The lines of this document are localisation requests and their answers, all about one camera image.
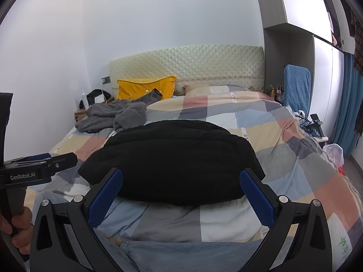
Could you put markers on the row of small bottles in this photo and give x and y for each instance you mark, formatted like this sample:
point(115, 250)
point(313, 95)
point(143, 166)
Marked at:
point(276, 92)

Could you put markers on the white bag with green print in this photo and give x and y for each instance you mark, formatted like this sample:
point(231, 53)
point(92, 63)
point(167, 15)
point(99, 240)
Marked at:
point(344, 246)

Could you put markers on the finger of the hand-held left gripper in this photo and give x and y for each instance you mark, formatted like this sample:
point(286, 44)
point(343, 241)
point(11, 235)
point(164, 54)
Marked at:
point(39, 156)
point(65, 160)

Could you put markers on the black coat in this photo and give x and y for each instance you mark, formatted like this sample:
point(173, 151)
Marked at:
point(175, 161)

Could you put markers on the grey fleece garment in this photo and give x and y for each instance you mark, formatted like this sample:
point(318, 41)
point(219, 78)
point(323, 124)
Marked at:
point(124, 113)

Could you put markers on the wooden nightstand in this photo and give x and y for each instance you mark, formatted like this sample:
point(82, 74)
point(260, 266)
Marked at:
point(79, 115)

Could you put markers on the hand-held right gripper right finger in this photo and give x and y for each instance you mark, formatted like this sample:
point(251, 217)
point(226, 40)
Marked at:
point(256, 198)

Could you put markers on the pink pillow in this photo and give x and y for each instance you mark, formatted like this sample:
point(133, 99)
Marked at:
point(190, 88)

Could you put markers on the grey white wardrobe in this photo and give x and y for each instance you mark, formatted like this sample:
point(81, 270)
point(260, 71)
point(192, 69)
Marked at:
point(297, 5)

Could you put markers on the small white table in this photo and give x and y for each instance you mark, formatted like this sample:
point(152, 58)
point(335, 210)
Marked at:
point(322, 139)

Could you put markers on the clear plastic bag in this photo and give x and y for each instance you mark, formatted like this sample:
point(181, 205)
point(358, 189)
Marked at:
point(334, 153)

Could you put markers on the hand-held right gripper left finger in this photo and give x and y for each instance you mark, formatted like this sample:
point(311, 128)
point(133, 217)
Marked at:
point(106, 198)

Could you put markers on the yellow pillow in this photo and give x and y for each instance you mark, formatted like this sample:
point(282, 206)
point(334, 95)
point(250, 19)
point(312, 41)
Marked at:
point(141, 86)

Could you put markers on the wall socket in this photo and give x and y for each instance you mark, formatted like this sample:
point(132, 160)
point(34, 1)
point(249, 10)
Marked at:
point(105, 80)

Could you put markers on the black bag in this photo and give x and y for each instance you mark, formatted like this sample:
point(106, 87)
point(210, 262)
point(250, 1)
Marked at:
point(92, 94)

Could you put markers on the black camera device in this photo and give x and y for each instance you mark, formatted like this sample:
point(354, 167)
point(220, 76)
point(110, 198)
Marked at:
point(316, 119)

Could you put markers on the person's blue jeans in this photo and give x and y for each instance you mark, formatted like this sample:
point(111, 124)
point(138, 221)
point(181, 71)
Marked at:
point(184, 256)

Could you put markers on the blue curtain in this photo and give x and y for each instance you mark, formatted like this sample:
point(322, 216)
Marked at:
point(348, 104)

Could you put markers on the person's left hand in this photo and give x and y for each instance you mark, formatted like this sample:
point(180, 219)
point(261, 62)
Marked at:
point(24, 232)

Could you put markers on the checkered duvet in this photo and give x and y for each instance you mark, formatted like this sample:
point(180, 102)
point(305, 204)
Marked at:
point(283, 147)

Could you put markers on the cream quilted headboard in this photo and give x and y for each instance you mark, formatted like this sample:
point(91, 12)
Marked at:
point(198, 62)

